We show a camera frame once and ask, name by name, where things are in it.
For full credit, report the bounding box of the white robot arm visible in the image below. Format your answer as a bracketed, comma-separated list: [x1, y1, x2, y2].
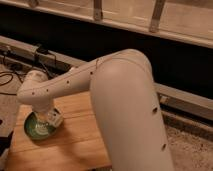
[17, 49, 175, 171]

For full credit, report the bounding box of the green ceramic bowl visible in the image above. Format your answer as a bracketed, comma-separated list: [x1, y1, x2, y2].
[24, 112, 59, 140]

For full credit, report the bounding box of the wooden cutting board table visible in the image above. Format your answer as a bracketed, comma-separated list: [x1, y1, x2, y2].
[5, 92, 110, 171]

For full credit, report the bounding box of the black clamp device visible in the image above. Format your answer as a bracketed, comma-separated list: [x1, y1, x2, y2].
[35, 46, 49, 56]

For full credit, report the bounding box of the metal window bracket right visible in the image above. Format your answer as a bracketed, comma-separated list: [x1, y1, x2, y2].
[149, 0, 166, 33]

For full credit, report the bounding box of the metal window bracket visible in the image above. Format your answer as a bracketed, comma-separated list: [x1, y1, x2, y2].
[93, 0, 103, 21]
[149, 0, 166, 33]

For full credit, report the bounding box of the metal window bracket centre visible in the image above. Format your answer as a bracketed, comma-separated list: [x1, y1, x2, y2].
[93, 0, 103, 21]

